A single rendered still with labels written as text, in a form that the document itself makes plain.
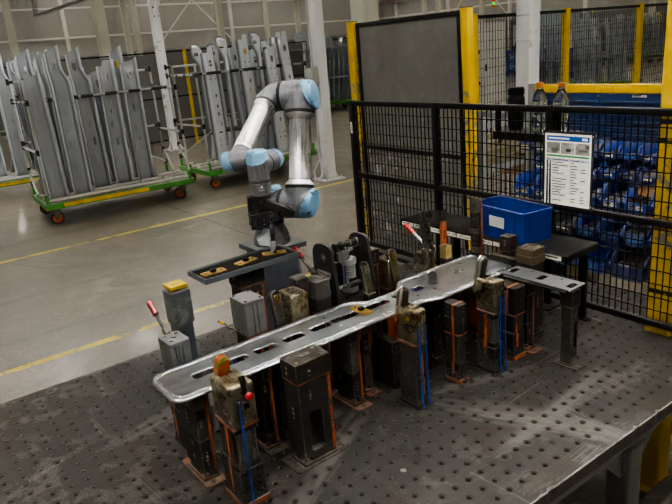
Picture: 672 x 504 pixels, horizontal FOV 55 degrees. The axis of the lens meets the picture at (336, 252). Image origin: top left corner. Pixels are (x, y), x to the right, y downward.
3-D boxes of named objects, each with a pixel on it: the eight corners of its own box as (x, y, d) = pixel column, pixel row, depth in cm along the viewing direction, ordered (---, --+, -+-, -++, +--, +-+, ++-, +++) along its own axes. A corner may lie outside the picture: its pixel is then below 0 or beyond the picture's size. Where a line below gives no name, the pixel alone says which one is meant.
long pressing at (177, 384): (180, 410, 166) (180, 405, 166) (146, 380, 184) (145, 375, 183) (516, 268, 244) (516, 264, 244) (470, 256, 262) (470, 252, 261)
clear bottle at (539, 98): (541, 132, 268) (542, 83, 262) (528, 131, 273) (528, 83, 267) (550, 130, 272) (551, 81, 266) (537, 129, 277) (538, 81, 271)
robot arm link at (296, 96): (287, 218, 264) (287, 83, 261) (321, 218, 259) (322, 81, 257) (275, 218, 253) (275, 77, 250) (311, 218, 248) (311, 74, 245)
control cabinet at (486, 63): (413, 116, 1581) (408, 10, 1506) (428, 113, 1610) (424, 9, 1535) (489, 120, 1393) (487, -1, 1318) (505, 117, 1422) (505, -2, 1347)
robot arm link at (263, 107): (256, 76, 259) (214, 156, 229) (281, 74, 256) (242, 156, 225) (265, 100, 267) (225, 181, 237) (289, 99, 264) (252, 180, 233)
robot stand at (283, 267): (250, 331, 280) (238, 243, 267) (289, 316, 291) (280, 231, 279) (274, 346, 264) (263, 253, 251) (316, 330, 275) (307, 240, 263)
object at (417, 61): (490, 303, 461) (487, 4, 399) (476, 309, 453) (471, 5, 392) (370, 263, 565) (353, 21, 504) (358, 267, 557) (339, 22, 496)
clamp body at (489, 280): (495, 379, 225) (495, 286, 214) (469, 367, 234) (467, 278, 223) (512, 369, 230) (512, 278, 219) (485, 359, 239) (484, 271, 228)
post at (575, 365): (576, 371, 225) (579, 294, 216) (549, 361, 233) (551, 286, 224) (587, 365, 228) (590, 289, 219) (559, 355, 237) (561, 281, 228)
